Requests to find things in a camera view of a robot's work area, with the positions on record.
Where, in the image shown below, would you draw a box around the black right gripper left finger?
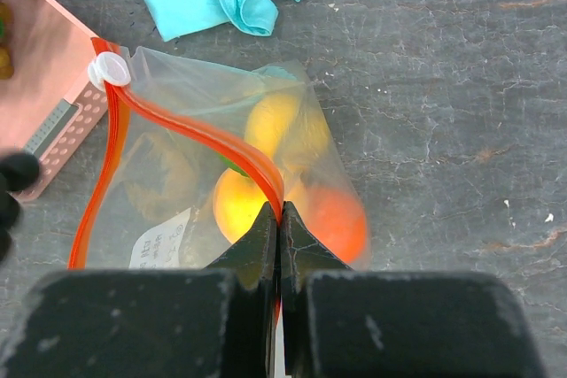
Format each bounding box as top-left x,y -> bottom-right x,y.
1,206 -> 277,377

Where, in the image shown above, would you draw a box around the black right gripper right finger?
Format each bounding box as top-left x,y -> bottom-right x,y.
279,203 -> 547,377

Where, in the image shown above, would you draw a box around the orange tangerine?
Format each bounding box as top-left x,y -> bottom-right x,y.
304,186 -> 368,263

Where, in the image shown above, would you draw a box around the yellow orange peach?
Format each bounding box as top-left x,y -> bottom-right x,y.
213,168 -> 268,243

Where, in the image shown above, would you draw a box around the clear zip top bag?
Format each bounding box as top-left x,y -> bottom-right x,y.
68,38 -> 363,269

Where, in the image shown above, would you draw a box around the yellow lemon fruit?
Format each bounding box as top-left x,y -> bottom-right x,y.
244,92 -> 331,174

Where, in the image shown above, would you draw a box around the black grape cluster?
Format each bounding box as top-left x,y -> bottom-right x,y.
0,150 -> 41,263

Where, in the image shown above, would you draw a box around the longan bunch with leaves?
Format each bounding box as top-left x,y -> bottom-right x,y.
1,0 -> 14,80

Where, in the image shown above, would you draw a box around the pink plastic basket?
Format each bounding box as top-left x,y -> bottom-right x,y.
1,0 -> 107,201

